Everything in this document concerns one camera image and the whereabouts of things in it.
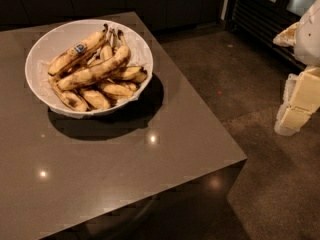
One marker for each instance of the top banana with blue sticker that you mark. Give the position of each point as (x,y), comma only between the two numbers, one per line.
(83,49)

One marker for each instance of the bottom middle banana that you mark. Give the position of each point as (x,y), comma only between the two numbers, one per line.
(96,99)

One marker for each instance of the white bowl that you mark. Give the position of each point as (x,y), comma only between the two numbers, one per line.
(60,39)

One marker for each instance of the small upright banana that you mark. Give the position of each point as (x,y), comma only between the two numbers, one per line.
(106,51)

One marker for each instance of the long central spotted banana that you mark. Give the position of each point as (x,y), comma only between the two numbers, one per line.
(93,74)

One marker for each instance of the right side banana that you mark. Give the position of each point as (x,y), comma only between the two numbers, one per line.
(135,74)

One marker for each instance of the lower right banana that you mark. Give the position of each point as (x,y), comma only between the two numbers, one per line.
(114,90)

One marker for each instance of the bottom left bruised banana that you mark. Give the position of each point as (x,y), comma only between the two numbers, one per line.
(69,98)

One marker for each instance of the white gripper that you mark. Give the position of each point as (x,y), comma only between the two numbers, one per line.
(309,39)

